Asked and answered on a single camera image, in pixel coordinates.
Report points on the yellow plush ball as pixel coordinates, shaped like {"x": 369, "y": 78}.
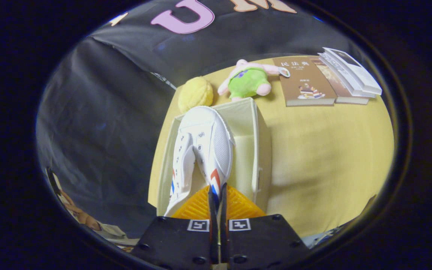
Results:
{"x": 195, "y": 93}

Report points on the black backdrop cloth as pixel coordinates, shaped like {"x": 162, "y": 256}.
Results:
{"x": 107, "y": 112}

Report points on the white canvas shoe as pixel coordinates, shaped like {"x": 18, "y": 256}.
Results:
{"x": 208, "y": 127}

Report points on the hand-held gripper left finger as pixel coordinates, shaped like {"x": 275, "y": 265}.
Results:
{"x": 213, "y": 228}

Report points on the brown illustrated book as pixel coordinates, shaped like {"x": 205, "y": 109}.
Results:
{"x": 302, "y": 82}

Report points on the green and pink plush toy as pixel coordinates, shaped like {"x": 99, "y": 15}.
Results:
{"x": 248, "y": 82}

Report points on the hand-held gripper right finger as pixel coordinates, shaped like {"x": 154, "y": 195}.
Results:
{"x": 224, "y": 232}

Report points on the white booklet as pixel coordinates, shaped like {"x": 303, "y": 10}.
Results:
{"x": 362, "y": 75}
{"x": 351, "y": 80}

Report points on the beige fabric storage box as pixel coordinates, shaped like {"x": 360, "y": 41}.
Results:
{"x": 246, "y": 157}

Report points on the orange printed sheet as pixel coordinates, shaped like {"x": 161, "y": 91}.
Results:
{"x": 84, "y": 219}

